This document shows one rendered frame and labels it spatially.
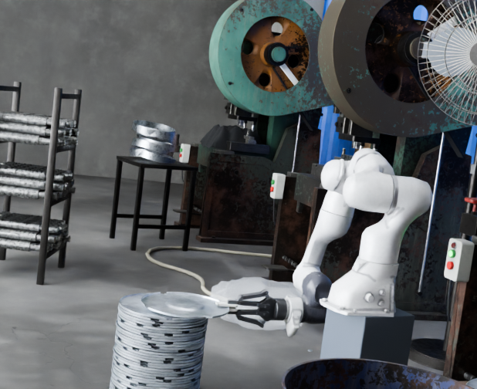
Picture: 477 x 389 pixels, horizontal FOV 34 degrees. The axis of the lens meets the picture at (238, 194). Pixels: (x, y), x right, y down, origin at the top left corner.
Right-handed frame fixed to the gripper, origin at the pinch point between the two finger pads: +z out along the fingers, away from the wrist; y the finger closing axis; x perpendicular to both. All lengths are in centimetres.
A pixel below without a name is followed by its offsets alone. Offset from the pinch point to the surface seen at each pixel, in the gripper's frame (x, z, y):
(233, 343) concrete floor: -58, -22, -31
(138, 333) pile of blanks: 10.9, 30.2, -6.7
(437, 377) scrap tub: 104, -17, 16
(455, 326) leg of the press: 17, -76, 2
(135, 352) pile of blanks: 10.8, 30.4, -12.9
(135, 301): -4.8, 29.5, -1.1
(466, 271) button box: 21, -74, 22
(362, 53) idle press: -91, -76, 96
